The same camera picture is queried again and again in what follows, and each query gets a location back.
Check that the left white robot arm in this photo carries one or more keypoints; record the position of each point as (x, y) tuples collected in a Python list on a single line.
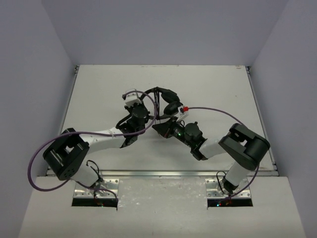
[(66, 155)]

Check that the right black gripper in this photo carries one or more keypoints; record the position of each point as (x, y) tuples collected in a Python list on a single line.
[(165, 129)]

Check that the aluminium table edge rail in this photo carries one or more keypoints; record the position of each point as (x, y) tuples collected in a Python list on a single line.
[(143, 173)]

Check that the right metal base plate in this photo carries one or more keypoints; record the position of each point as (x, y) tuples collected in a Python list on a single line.
[(214, 192)]

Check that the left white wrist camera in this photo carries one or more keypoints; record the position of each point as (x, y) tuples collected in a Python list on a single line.
[(131, 97)]

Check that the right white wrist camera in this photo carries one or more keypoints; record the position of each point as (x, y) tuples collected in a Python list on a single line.
[(182, 112)]

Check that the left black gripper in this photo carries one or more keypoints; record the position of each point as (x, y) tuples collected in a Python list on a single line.
[(135, 109)]

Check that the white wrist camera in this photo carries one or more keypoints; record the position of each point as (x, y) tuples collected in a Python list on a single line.
[(131, 97), (182, 112)]

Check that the metal base plate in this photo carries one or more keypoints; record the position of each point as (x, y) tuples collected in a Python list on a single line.
[(214, 192), (104, 189)]

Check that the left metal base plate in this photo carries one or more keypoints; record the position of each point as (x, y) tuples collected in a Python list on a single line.
[(104, 189)]

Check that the black headphones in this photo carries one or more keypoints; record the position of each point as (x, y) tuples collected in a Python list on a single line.
[(170, 97)]

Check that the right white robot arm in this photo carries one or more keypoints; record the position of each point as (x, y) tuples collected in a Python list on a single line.
[(244, 146)]

